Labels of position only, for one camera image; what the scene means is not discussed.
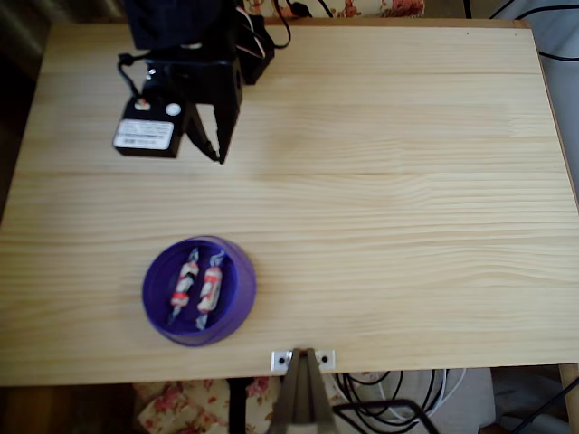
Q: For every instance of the black metal stand leg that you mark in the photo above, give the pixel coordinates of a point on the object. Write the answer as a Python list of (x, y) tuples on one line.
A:
[(467, 8)]

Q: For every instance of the floral red white cushion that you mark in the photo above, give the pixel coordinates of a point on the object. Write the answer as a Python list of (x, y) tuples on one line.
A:
[(181, 407), (362, 6)]

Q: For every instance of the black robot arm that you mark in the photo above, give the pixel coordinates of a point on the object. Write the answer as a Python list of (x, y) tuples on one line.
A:
[(181, 22)]

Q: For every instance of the wrapped red white blue candy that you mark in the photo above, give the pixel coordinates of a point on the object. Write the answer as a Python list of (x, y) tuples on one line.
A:
[(185, 278), (210, 287)]

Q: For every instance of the black table leg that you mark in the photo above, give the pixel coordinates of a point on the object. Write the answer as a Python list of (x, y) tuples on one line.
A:
[(237, 407)]

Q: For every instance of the purple plastic bowl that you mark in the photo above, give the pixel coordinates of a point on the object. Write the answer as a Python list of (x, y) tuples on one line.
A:
[(156, 298)]

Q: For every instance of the silver metal bracket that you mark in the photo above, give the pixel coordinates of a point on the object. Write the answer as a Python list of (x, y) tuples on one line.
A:
[(280, 360)]

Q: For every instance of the black camera box with label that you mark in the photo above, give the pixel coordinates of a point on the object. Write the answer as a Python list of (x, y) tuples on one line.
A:
[(147, 131)]

